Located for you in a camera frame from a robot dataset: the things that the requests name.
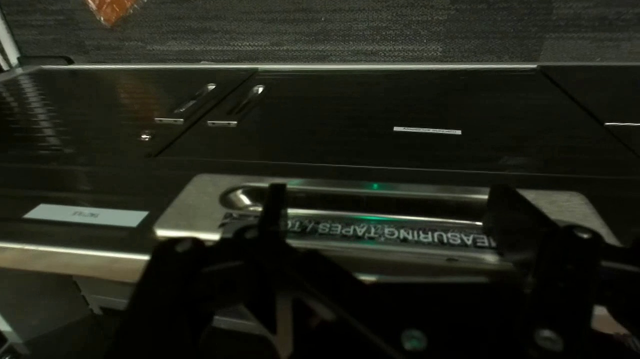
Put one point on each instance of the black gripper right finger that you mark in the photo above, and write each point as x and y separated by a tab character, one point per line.
572	292

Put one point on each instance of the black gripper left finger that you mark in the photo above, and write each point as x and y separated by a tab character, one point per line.
267	300

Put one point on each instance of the white drawer label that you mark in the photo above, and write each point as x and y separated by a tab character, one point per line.
87	214

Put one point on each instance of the grey metal open drawer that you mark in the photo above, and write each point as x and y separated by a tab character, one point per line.
100	186

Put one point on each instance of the orange patterned object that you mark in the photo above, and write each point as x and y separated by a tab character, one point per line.
113	11

